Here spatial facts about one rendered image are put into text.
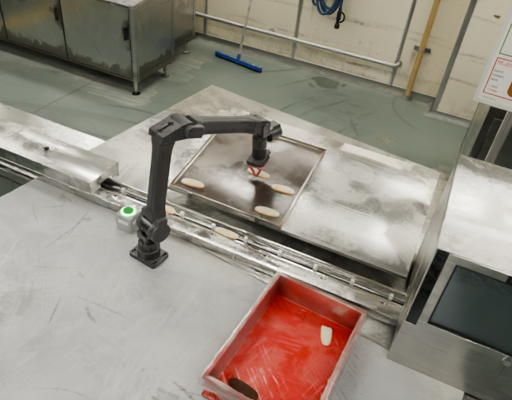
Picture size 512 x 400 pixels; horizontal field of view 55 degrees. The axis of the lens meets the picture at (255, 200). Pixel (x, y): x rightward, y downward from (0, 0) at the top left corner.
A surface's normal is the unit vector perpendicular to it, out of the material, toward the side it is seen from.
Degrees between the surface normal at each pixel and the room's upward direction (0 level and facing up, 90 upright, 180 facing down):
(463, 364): 89
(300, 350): 0
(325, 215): 10
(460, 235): 0
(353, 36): 90
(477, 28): 90
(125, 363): 0
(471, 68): 90
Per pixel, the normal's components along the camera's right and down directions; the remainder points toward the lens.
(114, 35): -0.43, 0.53
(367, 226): 0.03, -0.68
